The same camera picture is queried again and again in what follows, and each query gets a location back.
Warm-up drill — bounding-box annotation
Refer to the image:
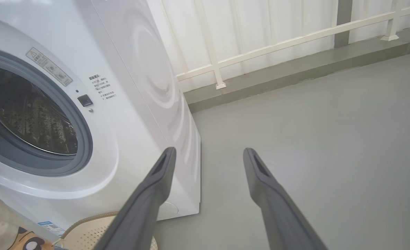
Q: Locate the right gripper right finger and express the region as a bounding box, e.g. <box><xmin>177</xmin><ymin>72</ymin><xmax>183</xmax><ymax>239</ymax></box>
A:
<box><xmin>243</xmin><ymin>148</ymin><xmax>328</xmax><ymax>250</ymax></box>

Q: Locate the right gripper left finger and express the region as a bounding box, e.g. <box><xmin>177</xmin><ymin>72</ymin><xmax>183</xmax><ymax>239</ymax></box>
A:
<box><xmin>93</xmin><ymin>147</ymin><xmax>177</xmax><ymax>250</ymax></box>

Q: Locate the cream printed garment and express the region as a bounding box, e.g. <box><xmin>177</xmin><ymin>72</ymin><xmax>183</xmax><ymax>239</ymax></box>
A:
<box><xmin>0</xmin><ymin>194</ymin><xmax>58</xmax><ymax>250</ymax></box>

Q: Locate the grey rubber door gasket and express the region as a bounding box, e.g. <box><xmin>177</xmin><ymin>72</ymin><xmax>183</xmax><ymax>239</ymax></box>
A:
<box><xmin>0</xmin><ymin>47</ymin><xmax>93</xmax><ymax>177</ymax></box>

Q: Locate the white front-load washing machine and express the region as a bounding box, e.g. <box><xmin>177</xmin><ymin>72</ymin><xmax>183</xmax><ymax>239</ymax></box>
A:
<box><xmin>0</xmin><ymin>0</ymin><xmax>202</xmax><ymax>240</ymax></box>

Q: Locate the black door lock socket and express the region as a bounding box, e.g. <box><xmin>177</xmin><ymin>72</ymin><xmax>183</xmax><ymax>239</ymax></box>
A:
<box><xmin>77</xmin><ymin>94</ymin><xmax>93</xmax><ymax>107</ymax></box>

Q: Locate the stainless steel washing machine drum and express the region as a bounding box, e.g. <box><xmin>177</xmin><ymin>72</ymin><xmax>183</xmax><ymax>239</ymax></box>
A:
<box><xmin>0</xmin><ymin>65</ymin><xmax>78</xmax><ymax>156</ymax></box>

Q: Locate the round white filter cover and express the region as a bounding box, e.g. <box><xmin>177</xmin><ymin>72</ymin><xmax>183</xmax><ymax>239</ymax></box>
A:
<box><xmin>156</xmin><ymin>201</ymin><xmax>179</xmax><ymax>220</ymax></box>

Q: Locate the cream perforated laundry basket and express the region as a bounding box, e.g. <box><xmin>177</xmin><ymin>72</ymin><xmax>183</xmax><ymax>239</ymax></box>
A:
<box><xmin>54</xmin><ymin>212</ymin><xmax>158</xmax><ymax>250</ymax></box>

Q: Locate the blue energy label sticker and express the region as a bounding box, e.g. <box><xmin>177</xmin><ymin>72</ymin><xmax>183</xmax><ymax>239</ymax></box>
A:
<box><xmin>37</xmin><ymin>220</ymin><xmax>66</xmax><ymax>236</ymax></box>

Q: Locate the white metal railing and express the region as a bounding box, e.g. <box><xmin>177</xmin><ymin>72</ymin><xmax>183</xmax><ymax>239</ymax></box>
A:
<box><xmin>160</xmin><ymin>0</ymin><xmax>410</xmax><ymax>90</ymax></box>

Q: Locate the grey warning sticker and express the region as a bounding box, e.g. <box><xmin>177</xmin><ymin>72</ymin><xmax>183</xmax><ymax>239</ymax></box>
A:
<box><xmin>26</xmin><ymin>47</ymin><xmax>73</xmax><ymax>86</ymax></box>

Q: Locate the white pleated window blind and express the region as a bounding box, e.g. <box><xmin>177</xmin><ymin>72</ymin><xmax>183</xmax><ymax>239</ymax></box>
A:
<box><xmin>146</xmin><ymin>0</ymin><xmax>410</xmax><ymax>92</ymax></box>

